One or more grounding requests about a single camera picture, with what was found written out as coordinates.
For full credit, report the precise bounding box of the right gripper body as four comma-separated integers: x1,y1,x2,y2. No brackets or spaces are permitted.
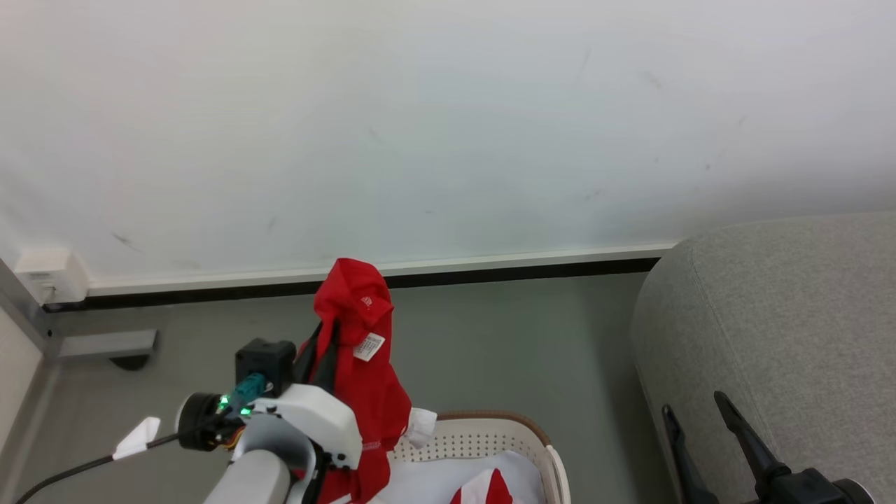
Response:
742,468,876,504

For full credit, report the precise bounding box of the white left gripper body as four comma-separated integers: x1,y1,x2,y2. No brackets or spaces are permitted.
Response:
251,383,363,470

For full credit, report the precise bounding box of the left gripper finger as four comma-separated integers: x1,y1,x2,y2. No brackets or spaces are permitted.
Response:
326,328,344,393
294,323,325,387

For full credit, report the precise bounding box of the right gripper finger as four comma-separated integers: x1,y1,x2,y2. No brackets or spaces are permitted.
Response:
713,391,793,485
661,404,723,504

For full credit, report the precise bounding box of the red and white shirt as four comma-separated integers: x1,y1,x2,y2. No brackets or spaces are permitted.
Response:
297,258,516,504

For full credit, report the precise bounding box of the white perforated laundry basket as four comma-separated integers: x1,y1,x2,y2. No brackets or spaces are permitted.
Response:
387,411,571,504

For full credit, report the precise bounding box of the grey fabric sofa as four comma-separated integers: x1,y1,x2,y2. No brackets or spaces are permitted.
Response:
630,212,896,504

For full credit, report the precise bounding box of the white cloth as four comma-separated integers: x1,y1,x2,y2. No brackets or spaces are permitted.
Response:
370,450,545,504

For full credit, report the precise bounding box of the black skirting strip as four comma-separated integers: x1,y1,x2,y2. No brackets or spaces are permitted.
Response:
42,258,663,313

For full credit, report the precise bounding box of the grey metal foot bar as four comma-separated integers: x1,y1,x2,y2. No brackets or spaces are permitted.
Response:
56,329,159,362

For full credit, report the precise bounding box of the teal cable connector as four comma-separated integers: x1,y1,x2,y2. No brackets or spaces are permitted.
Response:
230,373,272,415

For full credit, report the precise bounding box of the white wall trim strip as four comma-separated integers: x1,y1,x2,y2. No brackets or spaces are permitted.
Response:
87,242,678,297

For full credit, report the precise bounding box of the white cable tag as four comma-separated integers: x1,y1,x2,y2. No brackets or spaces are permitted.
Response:
113,417,162,461

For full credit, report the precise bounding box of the thin black cable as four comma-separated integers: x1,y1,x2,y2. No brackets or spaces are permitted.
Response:
14,433,184,504

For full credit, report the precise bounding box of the white wall junction box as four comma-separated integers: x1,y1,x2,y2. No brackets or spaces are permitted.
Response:
13,246,91,304

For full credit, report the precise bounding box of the grey metal partition frame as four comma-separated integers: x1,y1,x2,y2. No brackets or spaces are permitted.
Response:
0,258,65,463

